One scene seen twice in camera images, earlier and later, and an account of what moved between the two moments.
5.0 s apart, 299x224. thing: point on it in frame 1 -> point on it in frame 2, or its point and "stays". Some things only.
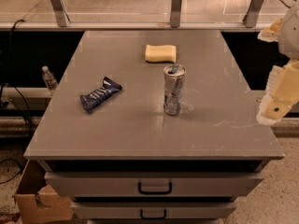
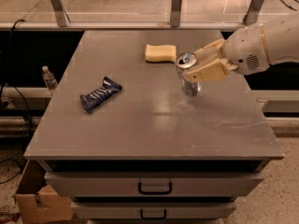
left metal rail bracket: x=59 y=6 stays
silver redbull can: x=174 y=86 -> x=184 y=61
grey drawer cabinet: x=153 y=127 stays
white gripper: x=291 y=36 -> x=246 y=50
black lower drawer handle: x=153 y=217 stays
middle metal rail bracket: x=176 y=7 stays
